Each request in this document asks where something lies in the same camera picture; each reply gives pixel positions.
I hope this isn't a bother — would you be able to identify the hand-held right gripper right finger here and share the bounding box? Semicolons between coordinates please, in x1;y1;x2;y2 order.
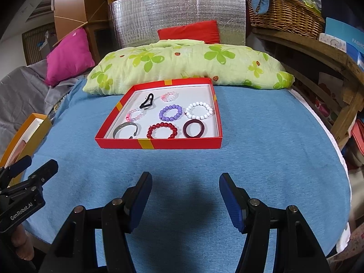
218;172;332;273

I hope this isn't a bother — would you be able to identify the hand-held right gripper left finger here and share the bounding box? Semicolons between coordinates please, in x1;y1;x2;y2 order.
38;172;153;273

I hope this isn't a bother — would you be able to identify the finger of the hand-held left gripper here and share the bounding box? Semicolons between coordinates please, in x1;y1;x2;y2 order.
24;159;59;190
0;155;32;180

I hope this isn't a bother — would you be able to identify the red bead bracelet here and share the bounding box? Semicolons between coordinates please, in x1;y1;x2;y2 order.
146;122;178;140

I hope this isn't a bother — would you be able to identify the red cardboard box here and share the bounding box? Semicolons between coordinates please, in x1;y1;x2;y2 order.
95;77;223;150

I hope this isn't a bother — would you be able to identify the translucent pink bead bracelet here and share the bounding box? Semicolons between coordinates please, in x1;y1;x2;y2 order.
126;108;147;123

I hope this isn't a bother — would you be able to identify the purple bead bracelet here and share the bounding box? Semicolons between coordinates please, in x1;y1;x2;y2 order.
159;105;183;122

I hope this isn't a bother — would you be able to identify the black carabiner clip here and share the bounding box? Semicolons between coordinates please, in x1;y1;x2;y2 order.
139;93;155;110

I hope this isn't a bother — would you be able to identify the small pink white bead bracelet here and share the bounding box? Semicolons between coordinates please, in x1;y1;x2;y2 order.
161;91;180;102

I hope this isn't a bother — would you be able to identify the person's left hand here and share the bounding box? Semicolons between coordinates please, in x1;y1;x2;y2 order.
11;223;35;262

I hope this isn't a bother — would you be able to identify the yellow cardboard box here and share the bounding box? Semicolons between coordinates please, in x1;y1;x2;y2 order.
0;113;53;168

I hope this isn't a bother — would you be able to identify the blue towel mat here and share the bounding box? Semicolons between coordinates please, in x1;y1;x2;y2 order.
21;77;351;273

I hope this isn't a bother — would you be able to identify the grey blanket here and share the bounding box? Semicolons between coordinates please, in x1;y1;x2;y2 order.
0;60;86;160

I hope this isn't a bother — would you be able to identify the dark red bangle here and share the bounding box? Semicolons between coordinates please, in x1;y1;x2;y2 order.
183;119;205;139

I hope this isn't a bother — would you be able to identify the pink cushion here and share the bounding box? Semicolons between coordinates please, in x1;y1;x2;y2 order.
45;28;96;86

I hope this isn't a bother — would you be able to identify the rattan cabinet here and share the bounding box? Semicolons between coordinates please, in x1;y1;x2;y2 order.
22;23;57;66

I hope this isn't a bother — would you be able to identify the wooden chair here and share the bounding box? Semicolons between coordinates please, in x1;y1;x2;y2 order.
82;0;143;63

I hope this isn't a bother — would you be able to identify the green clover print pillow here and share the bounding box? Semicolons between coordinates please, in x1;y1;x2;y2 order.
83;39;295;96

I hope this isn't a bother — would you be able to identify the brown round wooden board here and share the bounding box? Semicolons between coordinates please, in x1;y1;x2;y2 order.
53;0;111;35

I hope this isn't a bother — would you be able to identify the wooden shelf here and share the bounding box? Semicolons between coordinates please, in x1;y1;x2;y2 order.
250;27;364;151

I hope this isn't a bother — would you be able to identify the red cushion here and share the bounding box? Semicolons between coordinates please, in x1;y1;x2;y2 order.
157;20;221;44

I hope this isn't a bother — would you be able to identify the white printed box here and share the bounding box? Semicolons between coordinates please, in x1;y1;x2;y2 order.
318;33;347;53

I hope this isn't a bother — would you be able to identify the wicker basket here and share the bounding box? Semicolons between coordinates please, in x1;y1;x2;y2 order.
245;0;326;40

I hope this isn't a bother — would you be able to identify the silver foil insulation mat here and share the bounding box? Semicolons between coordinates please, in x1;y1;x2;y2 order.
108;0;247;49

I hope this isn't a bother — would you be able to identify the blue cardboard box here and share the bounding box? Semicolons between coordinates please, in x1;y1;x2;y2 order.
324;17;364;63

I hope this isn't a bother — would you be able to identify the silver cuff bracelet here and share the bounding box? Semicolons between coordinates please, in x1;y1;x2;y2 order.
113;122;140;140

